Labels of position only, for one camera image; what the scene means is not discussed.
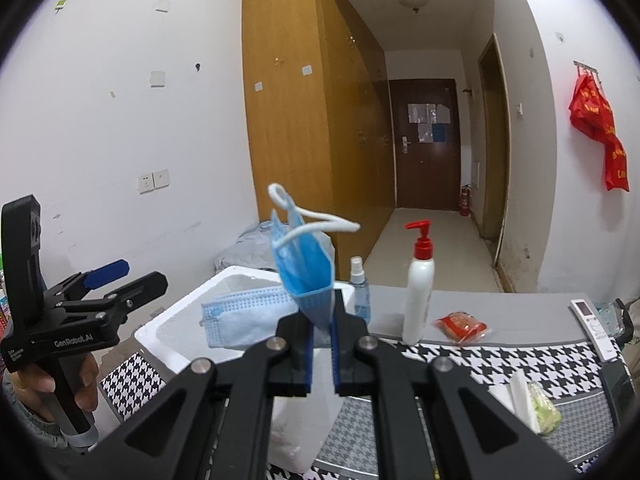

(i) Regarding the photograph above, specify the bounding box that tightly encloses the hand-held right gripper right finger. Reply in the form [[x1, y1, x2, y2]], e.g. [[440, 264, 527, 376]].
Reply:
[[330, 292, 581, 480]]

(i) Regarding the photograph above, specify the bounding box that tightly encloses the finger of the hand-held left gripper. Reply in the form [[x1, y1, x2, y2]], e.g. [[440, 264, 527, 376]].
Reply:
[[59, 271, 169, 324], [45, 259, 131, 307]]

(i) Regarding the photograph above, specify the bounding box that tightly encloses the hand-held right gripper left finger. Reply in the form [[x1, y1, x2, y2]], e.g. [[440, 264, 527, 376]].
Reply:
[[86, 310, 321, 480]]

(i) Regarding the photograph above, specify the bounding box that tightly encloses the white foam box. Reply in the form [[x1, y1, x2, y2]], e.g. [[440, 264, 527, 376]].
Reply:
[[134, 265, 357, 476]]

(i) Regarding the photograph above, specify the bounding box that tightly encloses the blue face mask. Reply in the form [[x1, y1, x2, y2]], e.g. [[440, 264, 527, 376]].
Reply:
[[267, 183, 362, 332], [201, 287, 300, 349]]

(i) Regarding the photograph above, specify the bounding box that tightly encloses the white tissue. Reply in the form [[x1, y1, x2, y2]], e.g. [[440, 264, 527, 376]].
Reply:
[[487, 367, 542, 435]]

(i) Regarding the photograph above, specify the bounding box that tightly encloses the person's left forearm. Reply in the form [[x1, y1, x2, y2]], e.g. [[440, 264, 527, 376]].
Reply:
[[0, 375, 68, 448]]

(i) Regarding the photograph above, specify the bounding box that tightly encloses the person's left hand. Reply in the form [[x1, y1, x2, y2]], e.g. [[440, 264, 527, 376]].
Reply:
[[9, 352, 101, 423]]

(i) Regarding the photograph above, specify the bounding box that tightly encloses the clear blue spray bottle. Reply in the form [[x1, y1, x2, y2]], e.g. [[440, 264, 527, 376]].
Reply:
[[348, 256, 372, 326]]

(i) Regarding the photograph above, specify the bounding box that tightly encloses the flat blue face mask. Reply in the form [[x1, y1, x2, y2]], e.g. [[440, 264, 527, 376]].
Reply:
[[201, 287, 300, 349]]

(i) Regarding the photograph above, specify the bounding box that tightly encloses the white red-pump lotion bottle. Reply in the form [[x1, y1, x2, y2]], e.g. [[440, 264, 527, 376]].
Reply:
[[402, 220, 436, 346]]

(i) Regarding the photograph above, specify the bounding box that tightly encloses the grey plastic bag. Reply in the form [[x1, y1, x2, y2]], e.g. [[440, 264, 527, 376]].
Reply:
[[215, 220, 282, 273]]

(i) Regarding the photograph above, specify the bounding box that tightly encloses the red snack packet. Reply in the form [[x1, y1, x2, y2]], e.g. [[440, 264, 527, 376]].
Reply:
[[431, 311, 493, 345]]

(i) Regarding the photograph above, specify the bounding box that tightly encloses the green item in clear bag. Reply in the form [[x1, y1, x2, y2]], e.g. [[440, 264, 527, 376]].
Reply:
[[527, 381, 562, 435]]

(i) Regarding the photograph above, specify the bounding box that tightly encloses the dark brown door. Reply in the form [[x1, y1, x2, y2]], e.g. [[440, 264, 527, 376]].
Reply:
[[389, 78, 462, 212]]

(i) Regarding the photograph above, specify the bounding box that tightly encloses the wooden wardrobe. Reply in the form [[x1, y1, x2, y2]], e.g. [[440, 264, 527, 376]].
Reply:
[[241, 0, 398, 267]]

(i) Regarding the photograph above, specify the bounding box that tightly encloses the wooden side door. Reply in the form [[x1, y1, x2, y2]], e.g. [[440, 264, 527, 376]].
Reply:
[[477, 34, 512, 267]]

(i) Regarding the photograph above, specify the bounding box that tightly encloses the white remote control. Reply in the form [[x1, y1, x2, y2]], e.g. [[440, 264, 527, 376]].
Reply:
[[571, 298, 621, 362]]

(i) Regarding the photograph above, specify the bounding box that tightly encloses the black tablet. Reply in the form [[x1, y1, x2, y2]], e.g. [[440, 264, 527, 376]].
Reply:
[[597, 357, 637, 442]]

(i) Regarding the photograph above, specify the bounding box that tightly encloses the black basket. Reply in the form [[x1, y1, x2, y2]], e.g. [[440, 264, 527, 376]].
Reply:
[[595, 299, 637, 352]]

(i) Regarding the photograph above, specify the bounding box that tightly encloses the red hanging bag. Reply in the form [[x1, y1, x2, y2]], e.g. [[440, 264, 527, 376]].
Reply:
[[569, 72, 631, 192]]

